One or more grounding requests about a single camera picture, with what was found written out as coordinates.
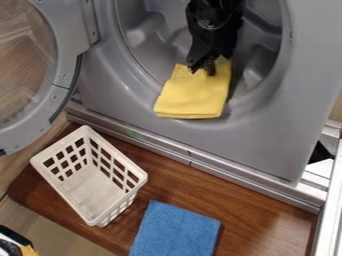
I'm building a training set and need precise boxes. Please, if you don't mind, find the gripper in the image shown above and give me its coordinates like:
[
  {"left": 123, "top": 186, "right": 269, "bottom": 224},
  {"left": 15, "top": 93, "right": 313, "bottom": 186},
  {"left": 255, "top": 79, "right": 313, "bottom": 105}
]
[{"left": 184, "top": 27, "right": 238, "bottom": 77}]

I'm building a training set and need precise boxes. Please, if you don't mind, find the yellow cloth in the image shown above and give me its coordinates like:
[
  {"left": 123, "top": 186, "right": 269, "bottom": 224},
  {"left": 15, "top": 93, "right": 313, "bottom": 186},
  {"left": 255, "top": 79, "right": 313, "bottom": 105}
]
[{"left": 152, "top": 57, "right": 234, "bottom": 120}]

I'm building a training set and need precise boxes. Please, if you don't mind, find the washing machine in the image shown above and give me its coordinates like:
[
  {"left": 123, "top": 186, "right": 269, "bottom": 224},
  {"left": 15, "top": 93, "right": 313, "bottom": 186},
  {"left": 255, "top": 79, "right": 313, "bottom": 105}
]
[{"left": 0, "top": 0, "right": 342, "bottom": 184}]

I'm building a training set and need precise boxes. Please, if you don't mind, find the white plastic basket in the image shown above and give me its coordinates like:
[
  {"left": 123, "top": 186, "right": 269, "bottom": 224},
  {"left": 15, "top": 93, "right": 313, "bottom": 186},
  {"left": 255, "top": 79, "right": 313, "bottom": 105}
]
[{"left": 28, "top": 124, "right": 150, "bottom": 229}]

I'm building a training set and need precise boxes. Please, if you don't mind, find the blue cloth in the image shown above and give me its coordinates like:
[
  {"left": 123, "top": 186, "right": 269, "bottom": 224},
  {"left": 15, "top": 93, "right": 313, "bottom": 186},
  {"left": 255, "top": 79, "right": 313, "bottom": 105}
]
[{"left": 128, "top": 199, "right": 222, "bottom": 256}]

